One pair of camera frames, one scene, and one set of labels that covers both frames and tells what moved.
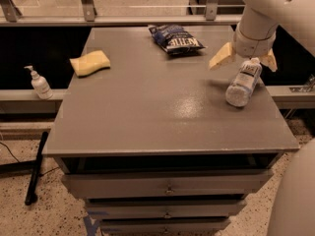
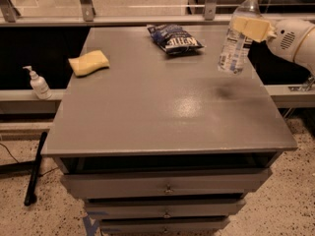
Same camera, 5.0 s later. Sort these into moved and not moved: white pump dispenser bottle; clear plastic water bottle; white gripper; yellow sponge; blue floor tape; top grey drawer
Moved: white gripper; clear plastic water bottle
Not moved: yellow sponge; blue floor tape; top grey drawer; white pump dispenser bottle
